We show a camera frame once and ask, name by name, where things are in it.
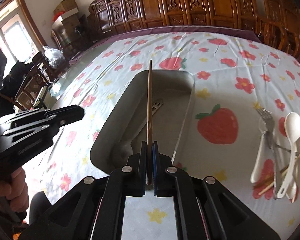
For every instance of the cardboard box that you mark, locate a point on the cardboard box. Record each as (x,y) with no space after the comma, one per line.
(65,6)

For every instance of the brown wooden chopstick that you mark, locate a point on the brown wooden chopstick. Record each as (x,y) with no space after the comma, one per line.
(149,125)

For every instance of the floral strawberry tablecloth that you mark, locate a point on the floral strawberry tablecloth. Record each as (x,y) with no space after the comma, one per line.
(211,86)

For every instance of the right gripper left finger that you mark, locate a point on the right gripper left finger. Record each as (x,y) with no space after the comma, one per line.
(127,181)

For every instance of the white plastic fork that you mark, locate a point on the white plastic fork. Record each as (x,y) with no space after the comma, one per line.
(256,172)

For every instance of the wooden chair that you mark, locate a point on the wooden chair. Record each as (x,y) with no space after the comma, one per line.
(278,25)

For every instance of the white plastic spoon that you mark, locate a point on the white plastic spoon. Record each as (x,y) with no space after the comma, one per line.
(292,129)

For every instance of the light bamboo chopstick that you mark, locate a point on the light bamboo chopstick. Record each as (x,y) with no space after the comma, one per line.
(283,172)

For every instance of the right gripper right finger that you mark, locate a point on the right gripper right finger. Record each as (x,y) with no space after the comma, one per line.
(196,213)

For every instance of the metal fork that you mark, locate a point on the metal fork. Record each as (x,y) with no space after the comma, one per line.
(270,124)

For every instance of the plastic bag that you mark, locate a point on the plastic bag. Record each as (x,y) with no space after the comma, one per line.
(54,56)

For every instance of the person's left hand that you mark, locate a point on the person's left hand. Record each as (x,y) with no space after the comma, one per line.
(16,192)

